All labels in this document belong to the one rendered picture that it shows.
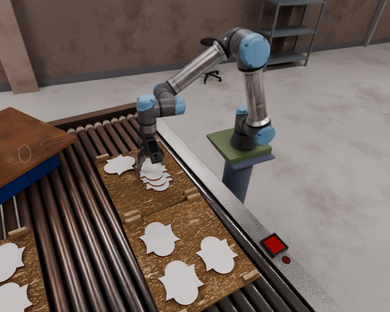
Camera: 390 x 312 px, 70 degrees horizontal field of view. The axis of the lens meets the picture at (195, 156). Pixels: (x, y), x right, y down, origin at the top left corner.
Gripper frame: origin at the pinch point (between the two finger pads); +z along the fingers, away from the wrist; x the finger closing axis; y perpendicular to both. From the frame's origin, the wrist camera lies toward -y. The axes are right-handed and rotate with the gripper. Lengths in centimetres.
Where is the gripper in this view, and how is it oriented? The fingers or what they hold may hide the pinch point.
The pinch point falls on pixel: (151, 168)
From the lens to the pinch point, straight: 131.2
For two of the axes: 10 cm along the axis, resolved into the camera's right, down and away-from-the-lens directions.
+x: -9.1, 2.2, -3.5
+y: -4.2, -5.9, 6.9
